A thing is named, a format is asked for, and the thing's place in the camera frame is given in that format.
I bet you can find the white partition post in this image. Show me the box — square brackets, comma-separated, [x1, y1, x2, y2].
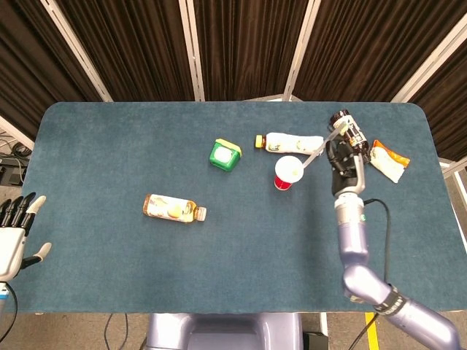
[39, 0, 114, 103]
[0, 115, 36, 151]
[439, 155, 467, 180]
[242, 0, 323, 103]
[178, 0, 207, 103]
[390, 14, 467, 104]

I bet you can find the black floor cable bundle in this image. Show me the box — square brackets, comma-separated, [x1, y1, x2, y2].
[0, 133, 34, 158]

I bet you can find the orange tea bottle white cap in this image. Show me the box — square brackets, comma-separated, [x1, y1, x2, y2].
[142, 193, 208, 225]

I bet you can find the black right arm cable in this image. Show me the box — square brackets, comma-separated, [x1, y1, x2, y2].
[349, 198, 391, 350]

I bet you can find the dark brown curtain panel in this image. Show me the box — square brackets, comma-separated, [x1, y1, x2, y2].
[407, 36, 467, 162]
[0, 0, 94, 140]
[193, 0, 311, 103]
[294, 0, 467, 104]
[54, 0, 195, 103]

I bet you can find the white label bottle yellow cap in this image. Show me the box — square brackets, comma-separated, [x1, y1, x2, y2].
[254, 131, 325, 155]

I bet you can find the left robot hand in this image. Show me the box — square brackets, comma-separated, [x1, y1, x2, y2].
[0, 192, 53, 283]

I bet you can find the blue felt tablecloth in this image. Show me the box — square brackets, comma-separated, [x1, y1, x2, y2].
[4, 101, 467, 315]

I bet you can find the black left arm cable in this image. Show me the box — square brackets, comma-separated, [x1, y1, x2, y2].
[0, 283, 19, 350]

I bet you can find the purple robot torso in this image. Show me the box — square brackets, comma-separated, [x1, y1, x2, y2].
[144, 312, 304, 350]

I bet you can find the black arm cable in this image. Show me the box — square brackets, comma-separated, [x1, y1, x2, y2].
[349, 198, 391, 350]
[0, 283, 19, 350]

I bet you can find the dark tea bottle black cap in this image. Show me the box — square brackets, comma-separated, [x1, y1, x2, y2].
[328, 109, 371, 163]

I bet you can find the red paper cup white lid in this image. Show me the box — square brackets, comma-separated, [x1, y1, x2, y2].
[273, 155, 306, 192]

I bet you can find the black floor box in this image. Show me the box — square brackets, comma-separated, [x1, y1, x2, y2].
[302, 330, 330, 350]

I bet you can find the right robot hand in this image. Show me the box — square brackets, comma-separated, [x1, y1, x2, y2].
[325, 136, 367, 200]

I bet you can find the transparent plastic straw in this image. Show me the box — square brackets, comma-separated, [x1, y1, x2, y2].
[302, 123, 350, 171]

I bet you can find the white orange snack packet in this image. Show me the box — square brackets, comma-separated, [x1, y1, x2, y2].
[368, 139, 411, 183]

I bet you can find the green square container yellow lid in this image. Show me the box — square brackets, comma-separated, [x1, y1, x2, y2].
[208, 137, 243, 173]

